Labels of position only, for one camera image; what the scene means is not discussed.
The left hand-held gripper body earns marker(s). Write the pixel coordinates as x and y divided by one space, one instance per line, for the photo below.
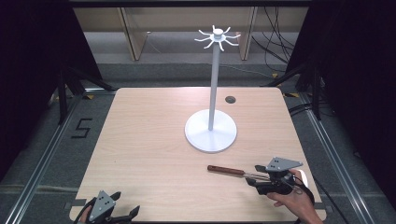
102 207

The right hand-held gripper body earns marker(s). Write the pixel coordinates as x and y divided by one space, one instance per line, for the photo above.
281 164

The person's left hand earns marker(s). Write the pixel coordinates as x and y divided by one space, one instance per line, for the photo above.
85 216

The person's right hand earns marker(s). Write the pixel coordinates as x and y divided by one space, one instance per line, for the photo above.
295 202

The dark round table grommet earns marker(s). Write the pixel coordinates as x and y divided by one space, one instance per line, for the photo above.
230 99

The black metal stand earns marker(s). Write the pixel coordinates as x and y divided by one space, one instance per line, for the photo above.
63 96
316 93

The white hook stand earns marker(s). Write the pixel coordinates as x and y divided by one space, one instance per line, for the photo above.
213 93

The black curtain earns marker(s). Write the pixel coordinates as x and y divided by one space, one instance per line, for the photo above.
34 77
358 93

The wooden furniture panel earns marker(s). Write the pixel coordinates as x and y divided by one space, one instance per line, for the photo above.
247 46
133 34

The aluminium floor rail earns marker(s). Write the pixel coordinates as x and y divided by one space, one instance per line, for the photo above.
330 149
46 158

